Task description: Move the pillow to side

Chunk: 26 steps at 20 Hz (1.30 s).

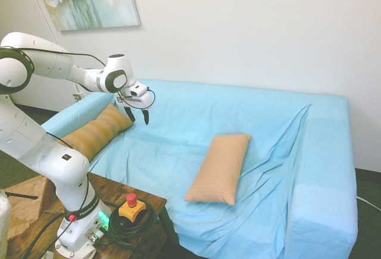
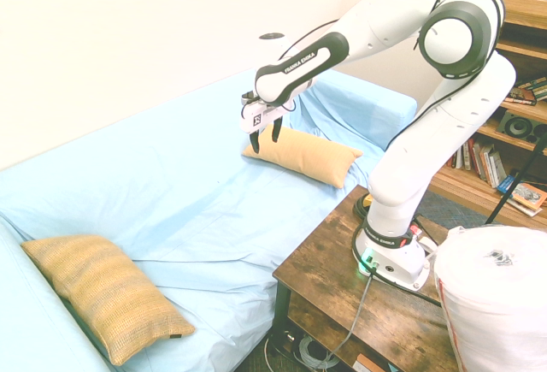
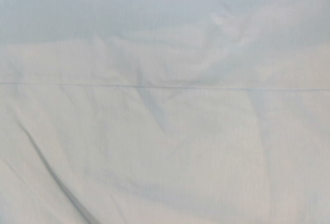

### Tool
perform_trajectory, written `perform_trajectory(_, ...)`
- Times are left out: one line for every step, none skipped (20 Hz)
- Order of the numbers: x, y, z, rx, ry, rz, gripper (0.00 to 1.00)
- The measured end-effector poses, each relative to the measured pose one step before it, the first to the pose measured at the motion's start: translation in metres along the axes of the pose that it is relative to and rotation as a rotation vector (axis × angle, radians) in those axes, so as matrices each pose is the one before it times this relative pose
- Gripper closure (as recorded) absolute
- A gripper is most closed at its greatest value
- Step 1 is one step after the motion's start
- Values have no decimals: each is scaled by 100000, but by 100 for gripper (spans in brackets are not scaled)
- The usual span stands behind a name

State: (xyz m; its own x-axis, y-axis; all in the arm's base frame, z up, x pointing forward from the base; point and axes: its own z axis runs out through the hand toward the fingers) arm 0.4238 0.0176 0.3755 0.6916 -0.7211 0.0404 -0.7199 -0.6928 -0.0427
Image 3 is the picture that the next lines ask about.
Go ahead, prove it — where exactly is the light blue bed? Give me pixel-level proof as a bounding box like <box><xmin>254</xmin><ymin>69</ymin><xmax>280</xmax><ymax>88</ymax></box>
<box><xmin>0</xmin><ymin>0</ymin><xmax>330</xmax><ymax>224</ymax></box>

